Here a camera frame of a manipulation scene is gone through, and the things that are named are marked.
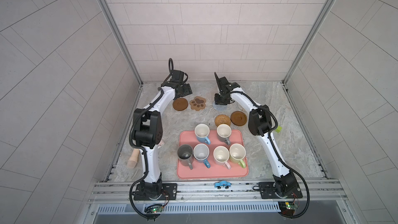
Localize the blue knitted round coaster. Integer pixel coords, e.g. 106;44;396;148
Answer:
212;101;229;112

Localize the green small object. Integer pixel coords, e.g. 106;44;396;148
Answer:
275;126;282;133

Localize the small blue toy car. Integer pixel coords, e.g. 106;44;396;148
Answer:
214;180;231;189

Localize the woven rattan round coaster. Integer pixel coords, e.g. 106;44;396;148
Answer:
215;115;232;127

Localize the pink rectangular tray mat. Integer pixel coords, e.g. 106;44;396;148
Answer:
177;129;249;179

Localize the beige wooden cylinder object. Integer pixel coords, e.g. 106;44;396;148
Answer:
126;148;140;169

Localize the brown wooden round coaster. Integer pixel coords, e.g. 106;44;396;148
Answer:
230;111;248;126
173;98;189;111

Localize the cork paw print coaster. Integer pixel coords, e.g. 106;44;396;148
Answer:
189;96;206;111

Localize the right circuit board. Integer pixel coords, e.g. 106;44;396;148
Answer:
278;202;299;217

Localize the left circuit board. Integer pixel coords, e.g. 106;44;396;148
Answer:
145;204;164;214

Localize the white mug blue handle rear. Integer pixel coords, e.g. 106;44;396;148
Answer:
194;123;211;145

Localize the dark grey mug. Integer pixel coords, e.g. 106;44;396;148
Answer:
177;144;194;170

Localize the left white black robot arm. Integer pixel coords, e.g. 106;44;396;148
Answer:
129;69;192;200

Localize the circuit board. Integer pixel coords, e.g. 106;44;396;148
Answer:
278;202;299;217
145;204;164;214

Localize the grey mug blue handle front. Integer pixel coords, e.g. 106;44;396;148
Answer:
193;144;210;169

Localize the aluminium mounting rail frame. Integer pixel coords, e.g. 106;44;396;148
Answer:
88;178;348;206

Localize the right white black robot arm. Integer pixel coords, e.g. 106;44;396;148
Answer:
214;73;310;219

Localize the white mug green handle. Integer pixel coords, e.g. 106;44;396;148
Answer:
229;144;246;168

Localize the white mug pink handle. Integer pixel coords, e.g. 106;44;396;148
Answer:
213;146;231;170

